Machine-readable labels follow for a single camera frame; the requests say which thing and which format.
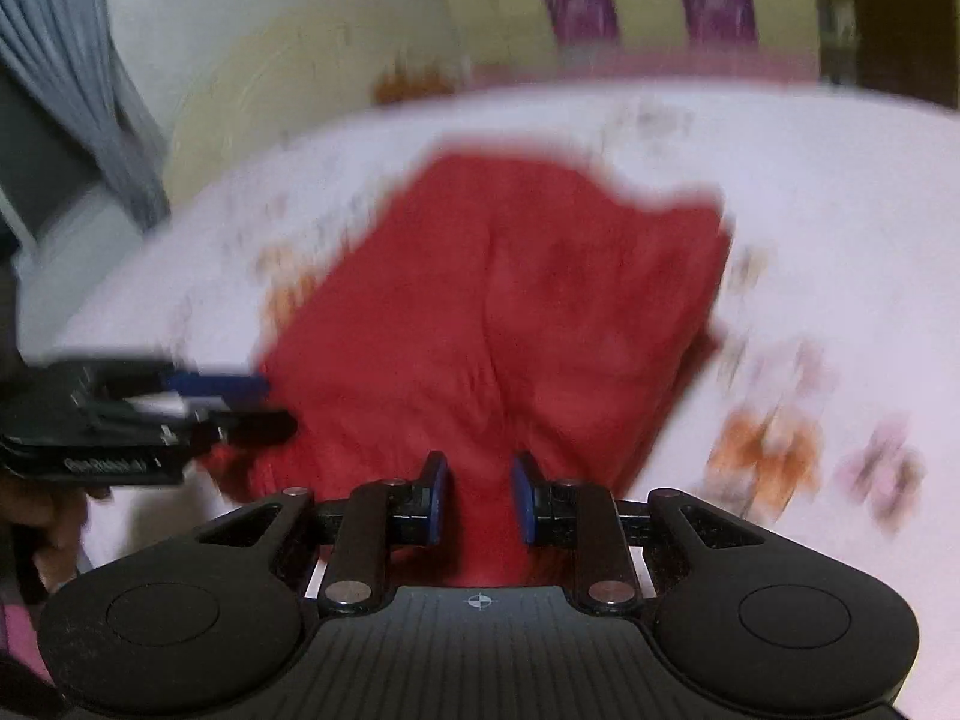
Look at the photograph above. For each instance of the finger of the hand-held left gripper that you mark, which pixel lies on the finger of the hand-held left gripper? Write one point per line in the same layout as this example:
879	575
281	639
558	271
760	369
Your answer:
225	385
247	429

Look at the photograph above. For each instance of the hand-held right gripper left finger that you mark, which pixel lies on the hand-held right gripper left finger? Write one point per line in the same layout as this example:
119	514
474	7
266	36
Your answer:
437	499

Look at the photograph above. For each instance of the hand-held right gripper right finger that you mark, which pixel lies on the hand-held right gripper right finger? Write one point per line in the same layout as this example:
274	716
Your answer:
523	499

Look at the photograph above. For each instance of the red padded jacket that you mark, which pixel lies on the red padded jacket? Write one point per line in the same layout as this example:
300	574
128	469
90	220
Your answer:
487	315

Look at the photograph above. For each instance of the person's left hand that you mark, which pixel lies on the person's left hand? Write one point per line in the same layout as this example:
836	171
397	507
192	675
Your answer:
52	525

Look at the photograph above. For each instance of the cream bed headboard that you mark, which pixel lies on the cream bed headboard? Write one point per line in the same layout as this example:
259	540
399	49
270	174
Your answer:
300	67

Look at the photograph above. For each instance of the grey curtain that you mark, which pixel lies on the grey curtain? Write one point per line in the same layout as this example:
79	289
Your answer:
82	75

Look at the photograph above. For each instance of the orange woven bag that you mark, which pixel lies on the orange woven bag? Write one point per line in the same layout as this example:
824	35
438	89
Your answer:
412	84

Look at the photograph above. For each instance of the floral white bed sheet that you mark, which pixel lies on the floral white bed sheet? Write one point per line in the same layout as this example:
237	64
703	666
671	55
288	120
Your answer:
825	240

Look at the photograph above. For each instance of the pink striped bed sheet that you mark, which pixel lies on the pink striped bed sheet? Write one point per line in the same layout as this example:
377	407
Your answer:
675	67

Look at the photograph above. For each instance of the brown wooden door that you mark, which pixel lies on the brown wooden door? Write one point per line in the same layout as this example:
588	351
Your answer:
907	15

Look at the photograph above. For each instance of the purple wall poster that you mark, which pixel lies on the purple wall poster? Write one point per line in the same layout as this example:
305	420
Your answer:
583	7
716	7

